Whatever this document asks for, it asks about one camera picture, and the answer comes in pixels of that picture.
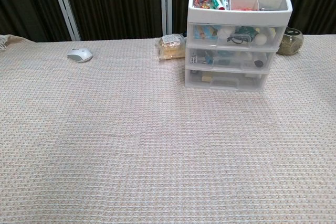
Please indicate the bagged bread snack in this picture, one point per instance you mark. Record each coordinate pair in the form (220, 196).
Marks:
(170, 48)

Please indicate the clear plastic drawer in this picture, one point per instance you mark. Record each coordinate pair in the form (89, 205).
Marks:
(225, 83)
(207, 44)
(236, 67)

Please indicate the blue yellow packet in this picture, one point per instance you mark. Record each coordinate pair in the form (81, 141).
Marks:
(203, 31)

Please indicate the teal box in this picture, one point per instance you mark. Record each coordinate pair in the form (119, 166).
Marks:
(248, 32)

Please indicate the round olive glass jar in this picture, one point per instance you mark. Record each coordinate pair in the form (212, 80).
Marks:
(291, 44)

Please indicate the beige woven tablecloth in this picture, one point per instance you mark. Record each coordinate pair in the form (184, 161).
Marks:
(131, 142)

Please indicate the white computer mouse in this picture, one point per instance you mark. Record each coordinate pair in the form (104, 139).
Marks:
(80, 55)

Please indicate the blue binder clip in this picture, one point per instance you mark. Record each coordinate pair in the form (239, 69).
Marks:
(209, 60)

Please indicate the white die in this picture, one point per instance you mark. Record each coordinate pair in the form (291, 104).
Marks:
(193, 59)

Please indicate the white ball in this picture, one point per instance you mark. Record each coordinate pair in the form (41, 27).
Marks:
(224, 34)

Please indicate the white plastic drawer organizer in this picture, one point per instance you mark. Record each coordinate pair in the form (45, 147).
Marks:
(236, 16)

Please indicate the white partition frame post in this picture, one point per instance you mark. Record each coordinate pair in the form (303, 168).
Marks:
(65, 9)
(164, 3)

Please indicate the pale yellow block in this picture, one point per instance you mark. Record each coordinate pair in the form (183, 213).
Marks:
(206, 79)

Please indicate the red orange candy wrappers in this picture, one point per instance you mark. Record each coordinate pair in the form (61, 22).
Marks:
(244, 9)

